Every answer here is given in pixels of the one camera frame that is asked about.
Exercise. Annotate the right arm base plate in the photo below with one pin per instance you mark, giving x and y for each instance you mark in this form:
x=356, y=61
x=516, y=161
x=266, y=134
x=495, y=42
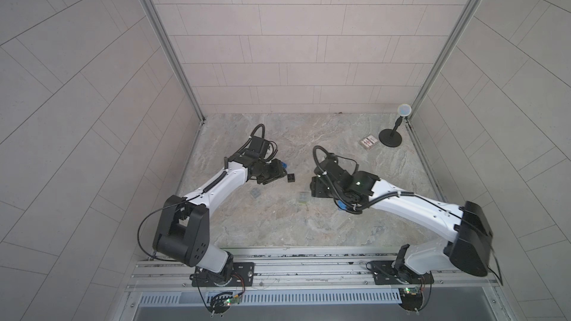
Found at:
x=383, y=274

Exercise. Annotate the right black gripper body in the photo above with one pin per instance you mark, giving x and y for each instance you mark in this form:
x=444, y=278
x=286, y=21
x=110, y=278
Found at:
x=319, y=186

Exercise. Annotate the grey lego brick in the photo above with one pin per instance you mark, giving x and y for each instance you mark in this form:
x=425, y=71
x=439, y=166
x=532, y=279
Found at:
x=255, y=193

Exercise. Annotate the aluminium rail frame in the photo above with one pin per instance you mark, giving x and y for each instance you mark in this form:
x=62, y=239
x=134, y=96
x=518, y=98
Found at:
x=276, y=269

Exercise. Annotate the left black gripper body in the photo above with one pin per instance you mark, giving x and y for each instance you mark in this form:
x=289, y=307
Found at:
x=275, y=172

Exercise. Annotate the black stand with round disc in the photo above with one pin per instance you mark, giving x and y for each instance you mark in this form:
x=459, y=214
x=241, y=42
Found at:
x=391, y=137

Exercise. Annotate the circuit board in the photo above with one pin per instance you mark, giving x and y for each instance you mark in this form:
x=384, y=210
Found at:
x=413, y=299
x=222, y=302

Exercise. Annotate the right circuit board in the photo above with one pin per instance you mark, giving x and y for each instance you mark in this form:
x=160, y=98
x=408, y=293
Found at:
x=413, y=299

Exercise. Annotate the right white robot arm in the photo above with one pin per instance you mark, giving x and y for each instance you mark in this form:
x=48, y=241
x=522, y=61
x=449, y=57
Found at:
x=464, y=234

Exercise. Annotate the light blue long lego brick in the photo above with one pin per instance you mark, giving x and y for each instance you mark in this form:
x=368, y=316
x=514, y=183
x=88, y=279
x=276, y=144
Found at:
x=341, y=205

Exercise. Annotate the left circuit board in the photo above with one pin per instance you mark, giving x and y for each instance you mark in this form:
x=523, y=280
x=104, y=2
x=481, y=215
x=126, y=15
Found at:
x=222, y=302

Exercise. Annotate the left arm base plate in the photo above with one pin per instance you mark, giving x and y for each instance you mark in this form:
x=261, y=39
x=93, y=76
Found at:
x=243, y=274

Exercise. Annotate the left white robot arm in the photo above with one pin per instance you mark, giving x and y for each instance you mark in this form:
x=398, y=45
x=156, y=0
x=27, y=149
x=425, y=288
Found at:
x=183, y=231

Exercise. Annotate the lime green lego brick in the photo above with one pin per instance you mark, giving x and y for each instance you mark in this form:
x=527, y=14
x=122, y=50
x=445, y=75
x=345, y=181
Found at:
x=303, y=197

